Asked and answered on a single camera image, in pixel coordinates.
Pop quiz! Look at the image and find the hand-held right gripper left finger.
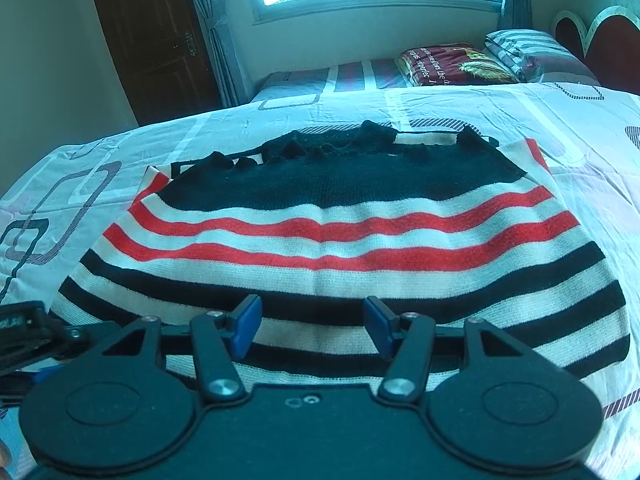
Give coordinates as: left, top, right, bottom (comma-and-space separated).
85, 295, 263, 405

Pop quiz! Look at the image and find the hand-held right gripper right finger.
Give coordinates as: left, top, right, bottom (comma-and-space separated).
363, 296, 543, 403

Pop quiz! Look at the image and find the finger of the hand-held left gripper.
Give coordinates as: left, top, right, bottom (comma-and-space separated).
49, 322, 125, 356

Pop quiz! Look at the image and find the striped knit sweater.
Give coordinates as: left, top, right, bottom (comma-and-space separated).
47, 120, 632, 392

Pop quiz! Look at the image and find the striped mattress sheet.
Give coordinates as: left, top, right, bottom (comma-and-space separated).
250, 57, 417, 107

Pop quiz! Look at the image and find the red printed pillow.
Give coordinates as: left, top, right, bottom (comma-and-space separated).
395, 43, 519, 89

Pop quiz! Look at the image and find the white patterned bed sheet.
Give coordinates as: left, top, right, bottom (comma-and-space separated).
0, 82, 640, 480

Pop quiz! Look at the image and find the blue curtain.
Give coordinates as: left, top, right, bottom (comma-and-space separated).
177, 0, 252, 109
497, 0, 534, 44

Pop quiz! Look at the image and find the dark wooden door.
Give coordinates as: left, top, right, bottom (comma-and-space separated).
85, 0, 224, 127

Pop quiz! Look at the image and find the striped grey pillow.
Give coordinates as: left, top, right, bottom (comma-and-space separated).
484, 29, 602, 87

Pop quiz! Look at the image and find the red scalloped headboard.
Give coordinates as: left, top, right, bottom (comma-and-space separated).
551, 6, 640, 97

